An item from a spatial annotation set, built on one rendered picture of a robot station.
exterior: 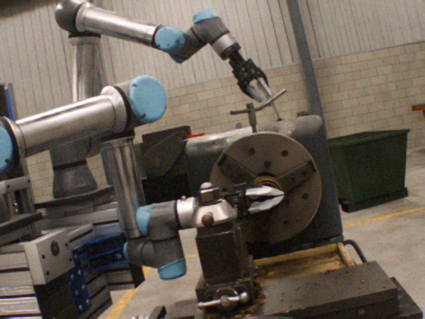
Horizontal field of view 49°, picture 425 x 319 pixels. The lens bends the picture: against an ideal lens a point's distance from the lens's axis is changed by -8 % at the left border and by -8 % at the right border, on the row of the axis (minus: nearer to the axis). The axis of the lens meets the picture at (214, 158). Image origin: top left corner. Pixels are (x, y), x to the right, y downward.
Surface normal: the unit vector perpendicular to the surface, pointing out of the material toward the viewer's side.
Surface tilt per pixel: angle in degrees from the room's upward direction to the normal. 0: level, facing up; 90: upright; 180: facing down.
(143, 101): 89
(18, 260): 90
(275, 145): 90
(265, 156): 90
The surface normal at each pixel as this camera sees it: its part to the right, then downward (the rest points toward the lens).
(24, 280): -0.22, 0.10
